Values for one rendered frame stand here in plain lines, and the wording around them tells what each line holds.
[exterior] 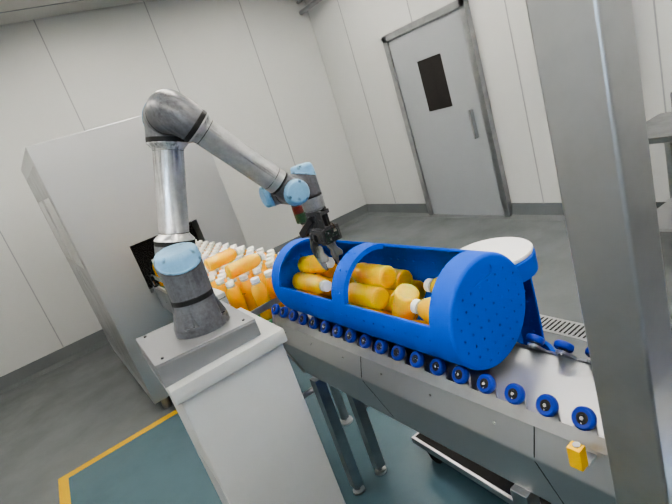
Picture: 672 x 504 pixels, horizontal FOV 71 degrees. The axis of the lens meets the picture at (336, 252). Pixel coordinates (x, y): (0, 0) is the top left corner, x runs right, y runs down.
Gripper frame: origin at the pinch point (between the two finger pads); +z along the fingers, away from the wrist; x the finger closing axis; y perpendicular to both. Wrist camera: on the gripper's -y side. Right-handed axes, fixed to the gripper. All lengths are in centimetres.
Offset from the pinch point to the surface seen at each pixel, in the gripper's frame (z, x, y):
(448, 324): 3, -13, 64
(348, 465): 99, -7, -28
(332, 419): 74, -7, -28
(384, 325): 7.9, -13.7, 40.9
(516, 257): 12, 40, 45
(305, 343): 29.0, -12.3, -14.9
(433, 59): -65, 332, -229
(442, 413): 31, -13, 54
